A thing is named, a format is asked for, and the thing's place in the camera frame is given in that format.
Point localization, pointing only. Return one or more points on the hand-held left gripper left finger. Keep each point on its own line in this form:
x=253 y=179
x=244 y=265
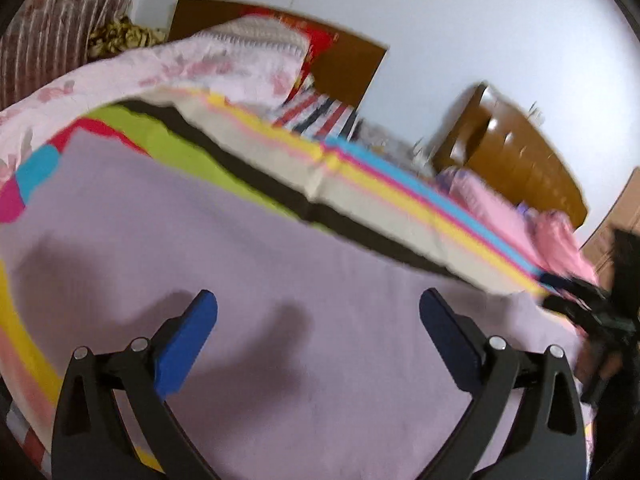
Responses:
x=187 y=340

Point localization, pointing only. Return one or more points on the dark wooden headboard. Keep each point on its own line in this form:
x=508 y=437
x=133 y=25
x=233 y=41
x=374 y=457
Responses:
x=350 y=70

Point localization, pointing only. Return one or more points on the plaid mattress sheet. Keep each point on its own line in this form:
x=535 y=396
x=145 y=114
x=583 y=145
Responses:
x=27 y=440

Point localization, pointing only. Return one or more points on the red patterned pillow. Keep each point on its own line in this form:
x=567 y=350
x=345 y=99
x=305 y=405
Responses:
x=320 y=45

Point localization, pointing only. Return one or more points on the leopard print cloth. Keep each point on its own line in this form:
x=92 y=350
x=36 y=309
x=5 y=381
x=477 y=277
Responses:
x=125 y=35

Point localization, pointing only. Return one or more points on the striped floral curtain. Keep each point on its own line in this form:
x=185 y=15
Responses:
x=50 y=25

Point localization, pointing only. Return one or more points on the lilac knitted sweater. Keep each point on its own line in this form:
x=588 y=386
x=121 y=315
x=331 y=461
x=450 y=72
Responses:
x=300 y=260

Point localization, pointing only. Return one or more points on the plaid pillow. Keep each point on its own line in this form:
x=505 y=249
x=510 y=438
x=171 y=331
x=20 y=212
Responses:
x=320 y=110

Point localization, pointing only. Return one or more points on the cloth covered nightstand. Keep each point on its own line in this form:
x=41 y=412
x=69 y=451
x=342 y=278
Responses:
x=390 y=147

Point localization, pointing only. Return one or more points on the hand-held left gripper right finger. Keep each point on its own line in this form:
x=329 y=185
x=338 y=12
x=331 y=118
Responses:
x=450 y=340

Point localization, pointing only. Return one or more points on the wooden wardrobe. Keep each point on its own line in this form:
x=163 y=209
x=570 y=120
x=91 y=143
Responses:
x=625 y=210

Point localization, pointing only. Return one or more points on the pale pink floral quilt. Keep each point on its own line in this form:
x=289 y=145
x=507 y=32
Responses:
x=200 y=65

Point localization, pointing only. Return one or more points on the light brown wooden headboard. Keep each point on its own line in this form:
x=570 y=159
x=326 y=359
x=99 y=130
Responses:
x=520 y=160

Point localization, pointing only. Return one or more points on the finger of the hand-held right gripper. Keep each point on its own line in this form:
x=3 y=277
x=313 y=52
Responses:
x=575 y=297

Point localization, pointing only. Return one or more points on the colourful striped bed sheet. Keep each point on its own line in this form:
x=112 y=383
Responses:
x=380 y=200

